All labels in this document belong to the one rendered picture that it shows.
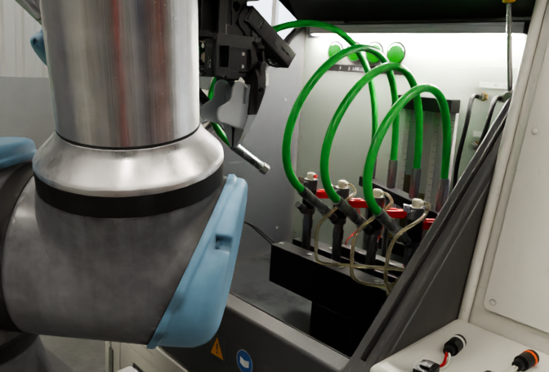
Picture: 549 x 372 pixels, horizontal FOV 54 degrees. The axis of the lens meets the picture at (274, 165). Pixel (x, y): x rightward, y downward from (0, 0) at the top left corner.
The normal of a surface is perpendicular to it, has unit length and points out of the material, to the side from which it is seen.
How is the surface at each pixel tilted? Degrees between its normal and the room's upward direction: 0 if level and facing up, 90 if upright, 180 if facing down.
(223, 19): 90
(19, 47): 90
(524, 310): 76
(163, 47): 99
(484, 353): 0
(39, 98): 90
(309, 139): 90
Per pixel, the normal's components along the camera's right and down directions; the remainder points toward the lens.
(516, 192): -0.69, -0.15
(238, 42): 0.68, 0.18
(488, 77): -0.73, 0.08
